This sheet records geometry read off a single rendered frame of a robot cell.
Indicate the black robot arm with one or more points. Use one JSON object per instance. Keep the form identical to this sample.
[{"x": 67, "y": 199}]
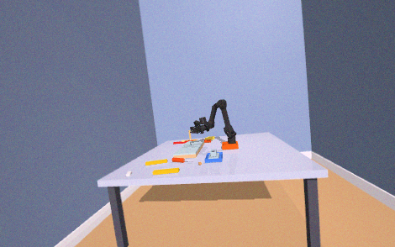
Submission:
[{"x": 228, "y": 129}]

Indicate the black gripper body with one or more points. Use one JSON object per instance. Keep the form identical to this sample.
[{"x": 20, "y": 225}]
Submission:
[{"x": 200, "y": 129}]

